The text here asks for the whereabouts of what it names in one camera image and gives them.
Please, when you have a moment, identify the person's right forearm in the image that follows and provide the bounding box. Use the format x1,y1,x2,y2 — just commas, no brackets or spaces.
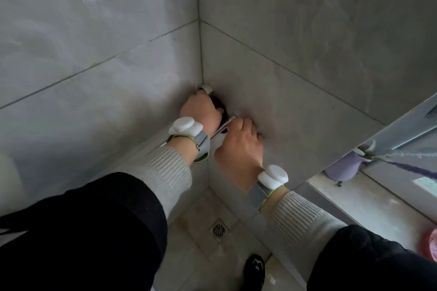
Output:
259,185,437,291

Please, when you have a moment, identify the white grey left wrist tracker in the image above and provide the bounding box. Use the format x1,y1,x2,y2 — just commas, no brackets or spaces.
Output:
166,116,211,163

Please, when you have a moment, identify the square metal floor drain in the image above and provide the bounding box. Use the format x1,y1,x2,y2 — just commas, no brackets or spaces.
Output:
208,218,230,243

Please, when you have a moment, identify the person's left hand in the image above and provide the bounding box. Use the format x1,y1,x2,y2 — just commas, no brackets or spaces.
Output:
180,91,226,138

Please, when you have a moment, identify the person's black shoe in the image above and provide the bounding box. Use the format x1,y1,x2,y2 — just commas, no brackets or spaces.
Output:
242,254,266,291

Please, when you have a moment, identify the white grey right wrist tracker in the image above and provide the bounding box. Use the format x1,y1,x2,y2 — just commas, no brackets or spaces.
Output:
245,164,289,213

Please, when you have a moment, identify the person's left forearm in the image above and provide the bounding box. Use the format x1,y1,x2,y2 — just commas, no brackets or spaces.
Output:
0,137,198,291

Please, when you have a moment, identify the white wall hook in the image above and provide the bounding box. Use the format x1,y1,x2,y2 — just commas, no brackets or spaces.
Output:
353,139,377,161

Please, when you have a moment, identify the white grey wrist tracker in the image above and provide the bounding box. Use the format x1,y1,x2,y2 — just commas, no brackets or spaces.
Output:
245,164,289,213
166,116,211,163

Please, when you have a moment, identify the person's right hand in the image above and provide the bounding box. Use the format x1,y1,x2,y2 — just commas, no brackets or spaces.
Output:
214,117,266,195

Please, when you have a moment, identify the purple soap holder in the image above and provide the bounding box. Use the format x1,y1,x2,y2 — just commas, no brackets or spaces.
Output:
323,151,371,188

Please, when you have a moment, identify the pink container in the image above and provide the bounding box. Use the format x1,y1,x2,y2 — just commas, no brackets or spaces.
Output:
419,228,437,263

